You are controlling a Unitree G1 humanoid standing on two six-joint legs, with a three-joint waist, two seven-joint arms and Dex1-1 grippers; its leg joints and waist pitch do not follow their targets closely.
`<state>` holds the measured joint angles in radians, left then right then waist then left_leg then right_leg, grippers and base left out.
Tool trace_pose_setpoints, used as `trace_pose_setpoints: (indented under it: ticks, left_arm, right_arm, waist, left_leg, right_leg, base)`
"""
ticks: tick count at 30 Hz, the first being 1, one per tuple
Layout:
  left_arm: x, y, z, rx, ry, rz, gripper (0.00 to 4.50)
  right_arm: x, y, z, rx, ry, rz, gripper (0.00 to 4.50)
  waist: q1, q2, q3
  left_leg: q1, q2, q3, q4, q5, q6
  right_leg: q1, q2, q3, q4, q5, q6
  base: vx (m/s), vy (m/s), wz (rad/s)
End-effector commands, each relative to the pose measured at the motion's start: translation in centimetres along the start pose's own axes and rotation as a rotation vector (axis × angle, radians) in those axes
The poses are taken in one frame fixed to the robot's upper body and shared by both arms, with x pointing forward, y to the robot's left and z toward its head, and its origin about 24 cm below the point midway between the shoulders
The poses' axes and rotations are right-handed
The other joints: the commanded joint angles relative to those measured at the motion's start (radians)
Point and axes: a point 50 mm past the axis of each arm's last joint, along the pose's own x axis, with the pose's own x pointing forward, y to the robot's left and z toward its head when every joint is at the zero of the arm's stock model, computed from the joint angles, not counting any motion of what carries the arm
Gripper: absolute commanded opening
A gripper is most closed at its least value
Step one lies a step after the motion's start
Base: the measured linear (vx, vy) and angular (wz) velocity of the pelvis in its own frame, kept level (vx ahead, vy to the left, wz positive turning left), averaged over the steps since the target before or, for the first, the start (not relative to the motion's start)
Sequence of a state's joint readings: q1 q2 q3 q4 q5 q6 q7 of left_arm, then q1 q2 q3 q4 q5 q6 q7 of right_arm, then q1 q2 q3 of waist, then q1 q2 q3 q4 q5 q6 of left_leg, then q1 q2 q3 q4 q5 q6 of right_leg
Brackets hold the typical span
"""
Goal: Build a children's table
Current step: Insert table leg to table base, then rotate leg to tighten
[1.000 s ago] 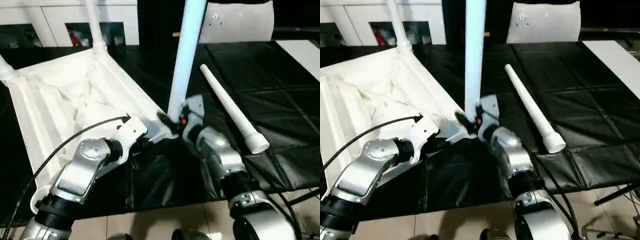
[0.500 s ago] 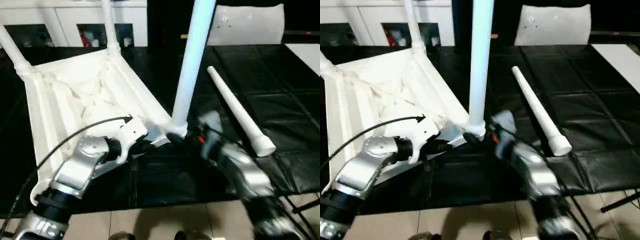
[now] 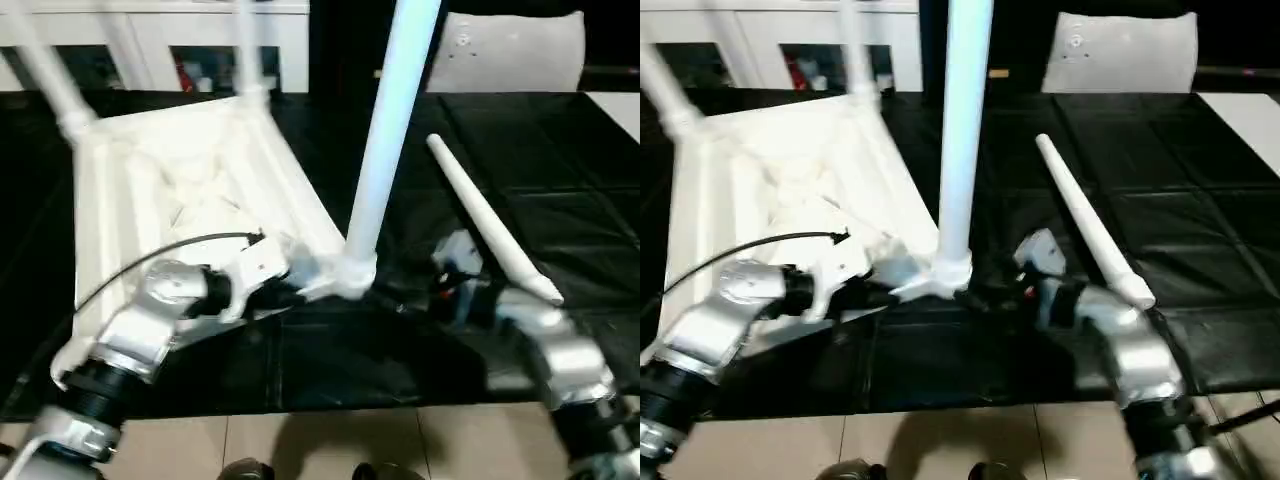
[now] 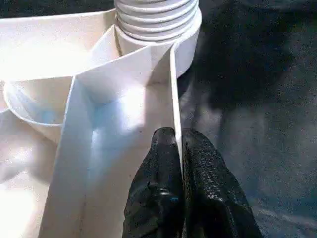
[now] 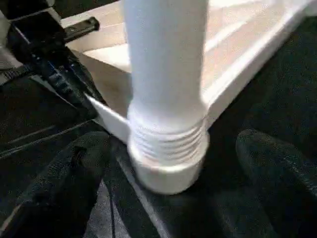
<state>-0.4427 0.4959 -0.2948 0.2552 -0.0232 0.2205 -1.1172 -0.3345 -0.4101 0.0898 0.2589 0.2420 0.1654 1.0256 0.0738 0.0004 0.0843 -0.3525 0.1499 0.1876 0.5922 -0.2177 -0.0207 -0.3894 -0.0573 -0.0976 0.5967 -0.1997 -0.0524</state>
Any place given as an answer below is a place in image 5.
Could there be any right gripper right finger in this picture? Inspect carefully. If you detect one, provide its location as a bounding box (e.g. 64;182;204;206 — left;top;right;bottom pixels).
235;128;317;238

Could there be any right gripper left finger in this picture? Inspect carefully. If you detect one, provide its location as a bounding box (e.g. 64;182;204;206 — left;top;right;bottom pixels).
0;131;112;238

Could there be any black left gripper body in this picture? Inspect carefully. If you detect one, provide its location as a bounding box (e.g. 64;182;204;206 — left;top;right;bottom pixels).
0;0;101;119

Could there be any white table leg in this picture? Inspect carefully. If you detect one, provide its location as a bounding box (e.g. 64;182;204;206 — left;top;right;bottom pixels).
122;0;210;166

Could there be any white plastic table top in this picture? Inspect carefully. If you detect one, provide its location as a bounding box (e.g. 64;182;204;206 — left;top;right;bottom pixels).
59;0;317;195

